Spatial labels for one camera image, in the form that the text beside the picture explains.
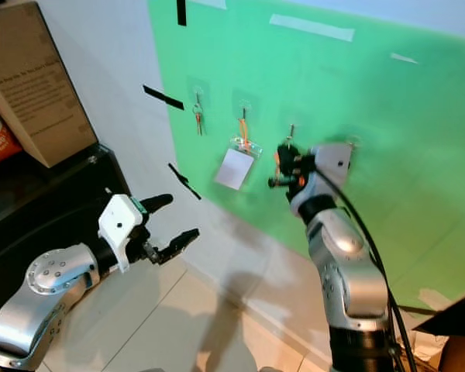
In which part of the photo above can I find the red keys bunch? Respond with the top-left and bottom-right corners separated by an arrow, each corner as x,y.
191,105 -> 207,137

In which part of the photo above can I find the black glossy cabinet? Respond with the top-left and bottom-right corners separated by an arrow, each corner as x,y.
0,143 -> 133,312

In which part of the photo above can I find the long white tape strip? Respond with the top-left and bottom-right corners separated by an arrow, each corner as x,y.
269,13 -> 356,43

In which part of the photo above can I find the short white tape strip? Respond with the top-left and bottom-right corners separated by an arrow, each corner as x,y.
391,52 -> 420,65

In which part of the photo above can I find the orange white printed bag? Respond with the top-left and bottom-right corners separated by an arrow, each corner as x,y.
0,99 -> 25,169

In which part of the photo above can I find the large printed cardboard box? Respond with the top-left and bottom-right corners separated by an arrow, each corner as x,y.
0,0 -> 98,170

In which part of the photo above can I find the open brown cardboard carton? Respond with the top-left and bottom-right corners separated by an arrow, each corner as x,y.
414,298 -> 465,372

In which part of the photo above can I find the clear adhesive wall hook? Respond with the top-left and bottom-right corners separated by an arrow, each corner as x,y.
281,115 -> 308,145
186,76 -> 211,108
231,89 -> 260,123

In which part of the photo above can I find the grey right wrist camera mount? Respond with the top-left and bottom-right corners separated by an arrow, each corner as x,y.
310,142 -> 354,187

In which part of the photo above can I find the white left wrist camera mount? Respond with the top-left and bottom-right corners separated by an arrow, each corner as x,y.
98,194 -> 149,273

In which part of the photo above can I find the white badge card orange lanyard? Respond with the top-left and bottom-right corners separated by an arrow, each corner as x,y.
213,116 -> 264,193

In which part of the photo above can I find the green wall sheet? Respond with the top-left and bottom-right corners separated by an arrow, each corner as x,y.
147,0 -> 465,312

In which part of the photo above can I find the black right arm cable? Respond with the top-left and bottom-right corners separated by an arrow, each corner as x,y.
318,167 -> 419,372

